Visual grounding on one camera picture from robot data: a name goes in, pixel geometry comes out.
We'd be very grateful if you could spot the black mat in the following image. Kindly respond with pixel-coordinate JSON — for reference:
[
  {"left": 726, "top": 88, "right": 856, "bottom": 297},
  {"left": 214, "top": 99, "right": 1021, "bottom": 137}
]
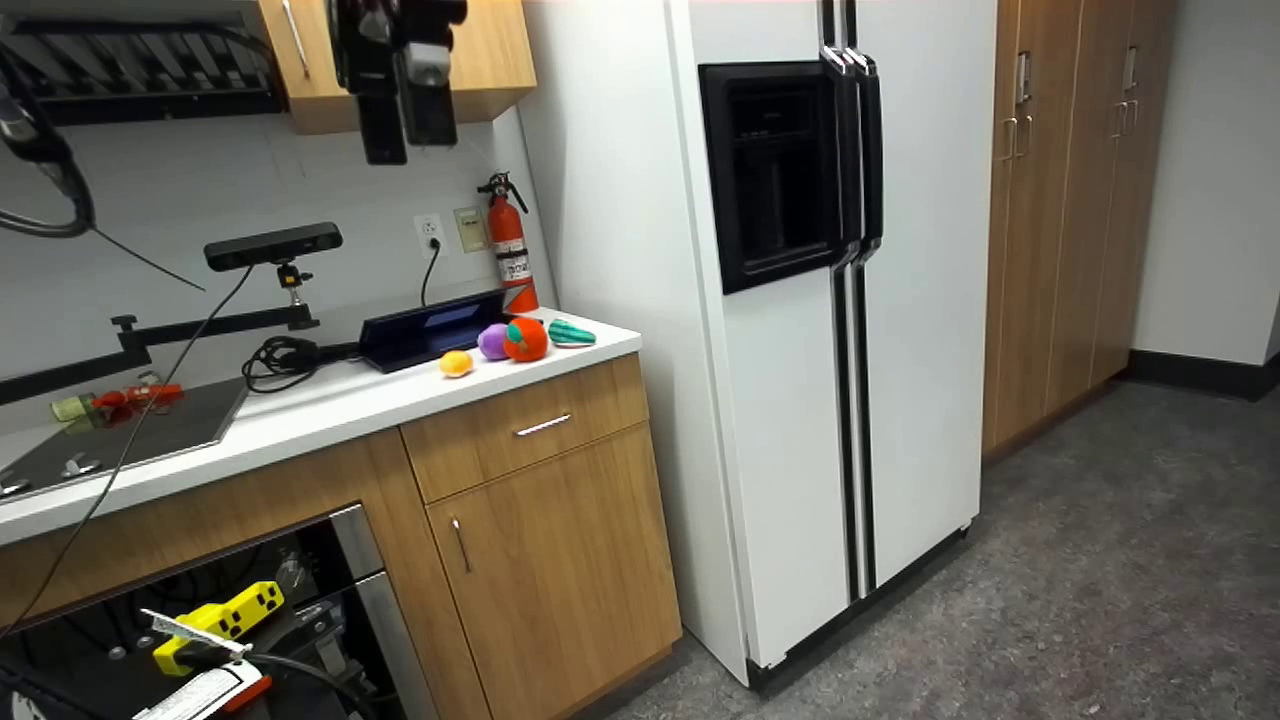
[{"left": 0, "top": 373, "right": 254, "bottom": 500}]

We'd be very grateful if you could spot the black fridge door handle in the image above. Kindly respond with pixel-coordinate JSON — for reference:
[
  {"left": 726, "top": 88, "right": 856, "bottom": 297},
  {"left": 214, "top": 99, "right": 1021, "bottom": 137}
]
[
  {"left": 853, "top": 47, "right": 888, "bottom": 266},
  {"left": 819, "top": 46, "right": 868, "bottom": 271}
]

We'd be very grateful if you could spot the purple plush toy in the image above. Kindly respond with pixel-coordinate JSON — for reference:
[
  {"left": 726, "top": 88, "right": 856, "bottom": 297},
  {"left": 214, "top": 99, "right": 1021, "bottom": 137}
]
[{"left": 472, "top": 321, "right": 516, "bottom": 365}]

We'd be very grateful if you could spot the thin black camera cable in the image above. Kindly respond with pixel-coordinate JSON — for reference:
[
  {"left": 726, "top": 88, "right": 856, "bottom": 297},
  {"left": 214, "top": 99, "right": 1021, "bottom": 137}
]
[{"left": 9, "top": 260, "right": 258, "bottom": 634}]

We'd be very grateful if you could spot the green toy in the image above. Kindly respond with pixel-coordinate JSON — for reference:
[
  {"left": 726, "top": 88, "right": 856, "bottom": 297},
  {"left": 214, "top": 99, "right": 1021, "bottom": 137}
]
[{"left": 47, "top": 391, "right": 99, "bottom": 430}]

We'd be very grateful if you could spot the black wall rack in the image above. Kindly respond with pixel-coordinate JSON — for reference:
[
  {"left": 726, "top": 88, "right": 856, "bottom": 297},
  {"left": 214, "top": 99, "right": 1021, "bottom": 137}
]
[{"left": 0, "top": 12, "right": 293, "bottom": 134}]

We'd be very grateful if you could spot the wooden drawer with silver handle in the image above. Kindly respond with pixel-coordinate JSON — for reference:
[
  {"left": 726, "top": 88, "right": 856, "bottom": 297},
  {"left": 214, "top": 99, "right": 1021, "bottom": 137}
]
[{"left": 394, "top": 352, "right": 655, "bottom": 509}]

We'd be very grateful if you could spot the tall wooden cabinet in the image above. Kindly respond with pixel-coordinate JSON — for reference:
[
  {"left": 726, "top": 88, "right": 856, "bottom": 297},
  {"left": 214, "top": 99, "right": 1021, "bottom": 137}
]
[{"left": 981, "top": 0, "right": 1185, "bottom": 466}]

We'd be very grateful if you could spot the red fire extinguisher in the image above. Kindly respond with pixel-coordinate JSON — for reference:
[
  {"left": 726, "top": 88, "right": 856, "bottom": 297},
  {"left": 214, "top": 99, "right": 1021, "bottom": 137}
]
[{"left": 472, "top": 167, "right": 544, "bottom": 321}]

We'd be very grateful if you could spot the yellow power plug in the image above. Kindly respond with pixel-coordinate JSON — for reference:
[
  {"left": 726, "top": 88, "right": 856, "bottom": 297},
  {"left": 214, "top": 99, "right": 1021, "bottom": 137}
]
[{"left": 146, "top": 578, "right": 293, "bottom": 686}]

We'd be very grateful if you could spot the wooden cabinet door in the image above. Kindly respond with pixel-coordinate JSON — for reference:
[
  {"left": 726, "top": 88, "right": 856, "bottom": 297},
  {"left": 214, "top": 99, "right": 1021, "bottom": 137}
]
[{"left": 419, "top": 419, "right": 687, "bottom": 720}]

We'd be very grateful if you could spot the black stereo camera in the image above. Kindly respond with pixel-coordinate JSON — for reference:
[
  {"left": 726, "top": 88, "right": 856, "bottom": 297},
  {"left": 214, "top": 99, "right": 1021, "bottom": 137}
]
[{"left": 199, "top": 220, "right": 349, "bottom": 275}]

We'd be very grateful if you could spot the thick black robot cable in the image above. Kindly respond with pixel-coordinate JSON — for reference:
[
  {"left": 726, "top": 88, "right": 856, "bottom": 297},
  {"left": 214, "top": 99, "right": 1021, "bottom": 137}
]
[{"left": 0, "top": 47, "right": 99, "bottom": 243}]

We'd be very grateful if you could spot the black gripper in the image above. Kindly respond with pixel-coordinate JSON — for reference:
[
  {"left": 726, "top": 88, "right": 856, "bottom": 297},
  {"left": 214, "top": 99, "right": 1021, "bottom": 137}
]
[{"left": 324, "top": 0, "right": 472, "bottom": 167}]

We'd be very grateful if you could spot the black fridge water dispenser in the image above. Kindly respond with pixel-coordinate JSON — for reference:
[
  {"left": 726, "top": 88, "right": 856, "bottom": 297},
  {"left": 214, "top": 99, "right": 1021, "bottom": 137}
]
[{"left": 694, "top": 55, "right": 856, "bottom": 300}]

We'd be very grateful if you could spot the black plugged wall cable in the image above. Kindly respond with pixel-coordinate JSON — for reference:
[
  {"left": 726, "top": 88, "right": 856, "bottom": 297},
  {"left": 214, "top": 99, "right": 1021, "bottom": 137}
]
[{"left": 417, "top": 238, "right": 448, "bottom": 314}]

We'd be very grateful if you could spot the white red packet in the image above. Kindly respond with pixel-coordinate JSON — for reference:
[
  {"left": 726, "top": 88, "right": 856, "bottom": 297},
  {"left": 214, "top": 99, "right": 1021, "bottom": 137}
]
[{"left": 128, "top": 657, "right": 278, "bottom": 720}]

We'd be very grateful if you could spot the coiled black cable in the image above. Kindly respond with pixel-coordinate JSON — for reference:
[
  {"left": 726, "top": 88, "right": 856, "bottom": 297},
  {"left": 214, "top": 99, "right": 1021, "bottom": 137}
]
[{"left": 238, "top": 331, "right": 327, "bottom": 398}]

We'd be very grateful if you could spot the dark laptop with blue light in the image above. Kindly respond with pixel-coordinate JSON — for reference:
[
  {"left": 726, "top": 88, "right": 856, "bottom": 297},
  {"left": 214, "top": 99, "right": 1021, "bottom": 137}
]
[{"left": 353, "top": 288, "right": 512, "bottom": 376}]

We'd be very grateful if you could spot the white refrigerator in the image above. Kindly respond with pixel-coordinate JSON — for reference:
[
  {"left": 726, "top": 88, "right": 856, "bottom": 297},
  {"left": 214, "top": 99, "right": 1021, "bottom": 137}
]
[{"left": 516, "top": 0, "right": 1000, "bottom": 700}]

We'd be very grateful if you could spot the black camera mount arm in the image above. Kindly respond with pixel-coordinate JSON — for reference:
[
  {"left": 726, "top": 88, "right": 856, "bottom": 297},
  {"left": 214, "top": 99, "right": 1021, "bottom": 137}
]
[{"left": 0, "top": 260, "right": 324, "bottom": 408}]

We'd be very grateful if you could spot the orange red plush toy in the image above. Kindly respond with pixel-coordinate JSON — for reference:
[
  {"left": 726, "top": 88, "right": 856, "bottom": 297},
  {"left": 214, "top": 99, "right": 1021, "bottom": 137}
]
[{"left": 500, "top": 314, "right": 551, "bottom": 369}]

